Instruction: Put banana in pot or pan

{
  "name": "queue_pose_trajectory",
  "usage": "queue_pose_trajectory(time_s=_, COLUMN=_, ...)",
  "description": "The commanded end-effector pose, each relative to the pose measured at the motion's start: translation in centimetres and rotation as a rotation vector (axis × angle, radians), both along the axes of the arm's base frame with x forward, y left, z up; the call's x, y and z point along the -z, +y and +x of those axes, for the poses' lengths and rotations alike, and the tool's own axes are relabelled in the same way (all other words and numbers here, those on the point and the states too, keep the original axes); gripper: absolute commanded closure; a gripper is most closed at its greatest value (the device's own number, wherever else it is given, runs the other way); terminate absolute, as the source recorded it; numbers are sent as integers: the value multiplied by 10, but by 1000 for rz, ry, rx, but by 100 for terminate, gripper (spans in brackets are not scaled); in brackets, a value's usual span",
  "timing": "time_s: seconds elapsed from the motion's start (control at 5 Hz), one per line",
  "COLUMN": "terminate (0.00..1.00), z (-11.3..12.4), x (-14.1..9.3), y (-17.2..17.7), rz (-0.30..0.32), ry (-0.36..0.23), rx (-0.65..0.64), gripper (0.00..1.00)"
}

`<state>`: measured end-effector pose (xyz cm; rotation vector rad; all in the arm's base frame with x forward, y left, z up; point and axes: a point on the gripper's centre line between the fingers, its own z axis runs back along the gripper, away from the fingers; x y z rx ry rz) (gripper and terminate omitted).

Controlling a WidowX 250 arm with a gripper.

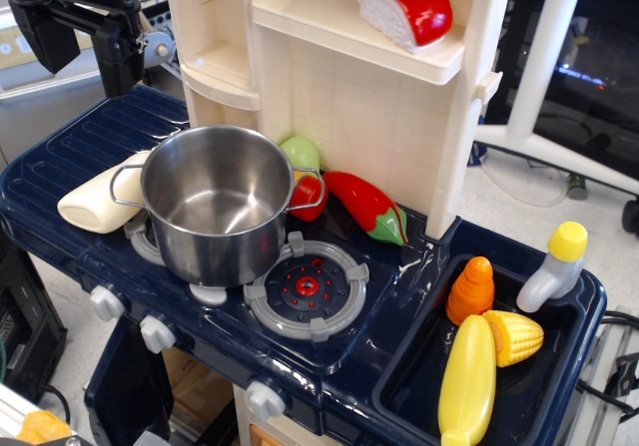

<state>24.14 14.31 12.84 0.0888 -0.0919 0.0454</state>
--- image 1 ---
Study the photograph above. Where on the orange toy carrot piece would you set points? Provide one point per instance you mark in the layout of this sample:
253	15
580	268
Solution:
472	292

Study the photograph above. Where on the navy toy kitchen counter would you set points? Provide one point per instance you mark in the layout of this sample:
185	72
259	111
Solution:
350	332

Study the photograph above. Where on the red white toy cheese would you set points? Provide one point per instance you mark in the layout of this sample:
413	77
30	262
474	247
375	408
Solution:
412	25

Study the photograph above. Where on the green toy pear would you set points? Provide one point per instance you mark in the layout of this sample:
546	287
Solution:
302	152

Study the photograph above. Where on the cream toy kitchen shelf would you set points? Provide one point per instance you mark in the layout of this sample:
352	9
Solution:
404	122

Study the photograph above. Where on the white metal stand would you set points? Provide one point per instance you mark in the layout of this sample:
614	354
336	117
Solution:
517	135

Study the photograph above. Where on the grey left stove burner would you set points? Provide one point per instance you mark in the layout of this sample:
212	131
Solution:
137	232

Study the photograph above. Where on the white right stove knob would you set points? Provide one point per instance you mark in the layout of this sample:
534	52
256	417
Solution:
264	402

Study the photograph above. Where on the grey right stove burner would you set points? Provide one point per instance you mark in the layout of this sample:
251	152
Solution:
314	291

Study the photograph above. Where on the white left stove knob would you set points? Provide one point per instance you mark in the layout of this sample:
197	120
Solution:
106	303

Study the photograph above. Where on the red toy chili pepper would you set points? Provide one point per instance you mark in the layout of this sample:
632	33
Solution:
374	212

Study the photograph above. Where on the navy oven door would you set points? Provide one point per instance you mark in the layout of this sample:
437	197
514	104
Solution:
129	392

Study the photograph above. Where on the stainless steel pot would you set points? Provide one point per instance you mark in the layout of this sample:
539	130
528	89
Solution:
218	197

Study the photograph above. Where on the yellow toy banana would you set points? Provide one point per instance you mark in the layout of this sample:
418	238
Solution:
467	390

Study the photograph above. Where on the white stove knob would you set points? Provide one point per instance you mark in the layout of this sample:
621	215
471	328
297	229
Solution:
264	402
156	335
106	303

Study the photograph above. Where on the cream toy bottle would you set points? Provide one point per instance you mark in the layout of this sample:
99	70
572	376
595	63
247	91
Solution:
109	200

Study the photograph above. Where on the white middle stove knob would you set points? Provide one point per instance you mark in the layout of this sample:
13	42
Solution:
156	335

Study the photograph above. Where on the grey stove burner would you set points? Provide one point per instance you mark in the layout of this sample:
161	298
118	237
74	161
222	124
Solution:
314	291
137	232

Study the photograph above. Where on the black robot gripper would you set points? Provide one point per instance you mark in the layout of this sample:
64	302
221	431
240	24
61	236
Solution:
119	42

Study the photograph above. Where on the black computer monitor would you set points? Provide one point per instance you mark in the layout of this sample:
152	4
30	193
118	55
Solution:
591	106

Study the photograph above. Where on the grey metal bracket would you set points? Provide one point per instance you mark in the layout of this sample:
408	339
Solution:
160	43

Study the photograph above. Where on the yellow toy corn piece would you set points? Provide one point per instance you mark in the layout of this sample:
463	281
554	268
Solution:
516	337

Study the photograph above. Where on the grey yellow toy faucet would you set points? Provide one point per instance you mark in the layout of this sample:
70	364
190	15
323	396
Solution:
560	269

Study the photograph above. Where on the black box on floor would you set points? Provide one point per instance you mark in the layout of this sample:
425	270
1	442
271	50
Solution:
32	334

